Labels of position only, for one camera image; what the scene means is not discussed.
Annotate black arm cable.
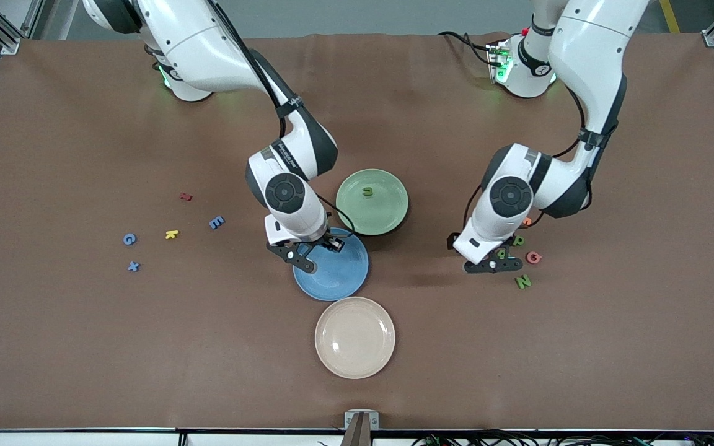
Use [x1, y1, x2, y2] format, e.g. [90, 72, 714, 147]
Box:
[461, 87, 612, 239]
[205, 0, 358, 239]

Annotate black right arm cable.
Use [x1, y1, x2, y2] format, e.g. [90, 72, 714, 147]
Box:
[205, 0, 358, 239]

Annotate tangled black cables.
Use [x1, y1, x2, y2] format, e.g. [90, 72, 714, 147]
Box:
[413, 429, 714, 446]

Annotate white table edge rail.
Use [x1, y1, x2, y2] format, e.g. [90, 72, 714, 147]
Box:
[0, 429, 714, 446]

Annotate black base power cable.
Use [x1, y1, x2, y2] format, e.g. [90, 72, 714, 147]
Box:
[438, 30, 497, 66]

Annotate brown table mat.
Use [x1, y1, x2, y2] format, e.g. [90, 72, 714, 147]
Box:
[0, 31, 714, 432]

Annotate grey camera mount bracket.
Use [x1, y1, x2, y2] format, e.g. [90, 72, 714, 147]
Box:
[344, 409, 380, 446]

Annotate beige round plate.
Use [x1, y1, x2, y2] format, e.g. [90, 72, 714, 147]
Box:
[314, 296, 396, 380]

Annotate blue round plate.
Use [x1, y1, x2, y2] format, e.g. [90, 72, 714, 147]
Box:
[293, 227, 370, 302]

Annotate green round plate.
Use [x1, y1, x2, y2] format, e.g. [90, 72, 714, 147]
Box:
[335, 168, 409, 237]

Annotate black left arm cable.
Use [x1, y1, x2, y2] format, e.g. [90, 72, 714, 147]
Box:
[461, 87, 612, 239]

